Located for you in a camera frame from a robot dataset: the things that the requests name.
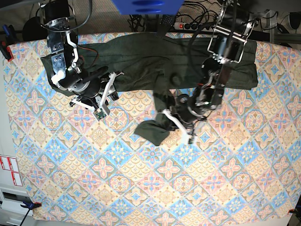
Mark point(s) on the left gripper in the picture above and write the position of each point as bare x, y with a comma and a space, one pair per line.
178, 111

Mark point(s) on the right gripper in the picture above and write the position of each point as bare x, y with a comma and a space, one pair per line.
95, 89

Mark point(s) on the dark green long-sleeve shirt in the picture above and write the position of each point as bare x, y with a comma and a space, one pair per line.
151, 63

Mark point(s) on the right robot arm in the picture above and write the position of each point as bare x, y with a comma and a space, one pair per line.
67, 73

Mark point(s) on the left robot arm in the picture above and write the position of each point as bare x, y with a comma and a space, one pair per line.
230, 33

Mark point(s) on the blue plastic box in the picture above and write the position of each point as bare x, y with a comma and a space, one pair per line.
142, 7

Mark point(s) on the colourful patterned tablecloth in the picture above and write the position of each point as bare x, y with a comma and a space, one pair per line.
245, 165

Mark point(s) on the black remote control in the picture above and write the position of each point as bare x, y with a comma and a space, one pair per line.
166, 23

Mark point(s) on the black round stool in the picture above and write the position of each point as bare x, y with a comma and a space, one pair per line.
32, 30

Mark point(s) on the white power strip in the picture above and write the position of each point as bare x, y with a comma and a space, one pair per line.
185, 26

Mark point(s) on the red white stickers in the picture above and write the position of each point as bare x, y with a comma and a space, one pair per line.
9, 164

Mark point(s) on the black clamp bottom right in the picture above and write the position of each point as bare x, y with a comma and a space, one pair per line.
295, 211

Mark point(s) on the blue clamp bottom left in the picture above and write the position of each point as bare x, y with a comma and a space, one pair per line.
29, 206

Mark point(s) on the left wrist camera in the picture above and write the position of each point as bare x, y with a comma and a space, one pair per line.
190, 139

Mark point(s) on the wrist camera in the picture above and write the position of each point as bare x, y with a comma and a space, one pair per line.
190, 139
99, 114

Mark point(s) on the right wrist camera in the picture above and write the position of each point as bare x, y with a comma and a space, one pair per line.
99, 114

